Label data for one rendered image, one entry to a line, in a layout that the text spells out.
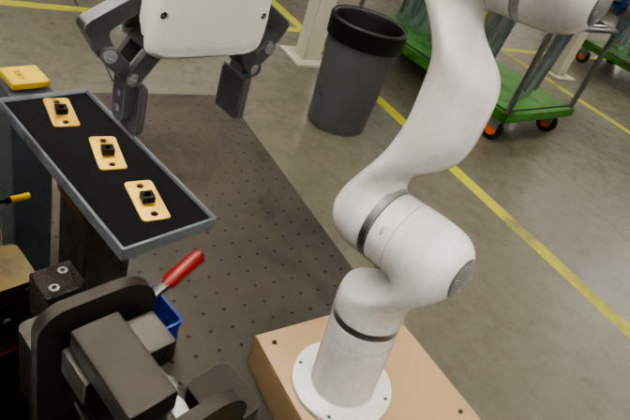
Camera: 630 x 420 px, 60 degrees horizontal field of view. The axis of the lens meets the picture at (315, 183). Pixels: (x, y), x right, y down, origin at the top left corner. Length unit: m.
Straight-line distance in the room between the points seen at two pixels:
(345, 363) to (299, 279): 0.46
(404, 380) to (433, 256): 0.43
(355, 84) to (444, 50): 2.71
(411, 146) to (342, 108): 2.75
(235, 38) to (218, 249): 1.02
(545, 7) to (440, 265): 0.34
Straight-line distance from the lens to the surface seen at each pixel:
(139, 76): 0.40
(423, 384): 1.15
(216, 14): 0.39
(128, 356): 0.55
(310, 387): 1.05
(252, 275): 1.35
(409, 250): 0.77
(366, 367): 0.96
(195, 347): 1.19
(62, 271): 0.75
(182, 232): 0.72
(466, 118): 0.72
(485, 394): 2.40
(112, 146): 0.84
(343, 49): 3.36
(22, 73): 1.04
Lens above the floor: 1.63
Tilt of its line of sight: 33 degrees down
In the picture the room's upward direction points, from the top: 19 degrees clockwise
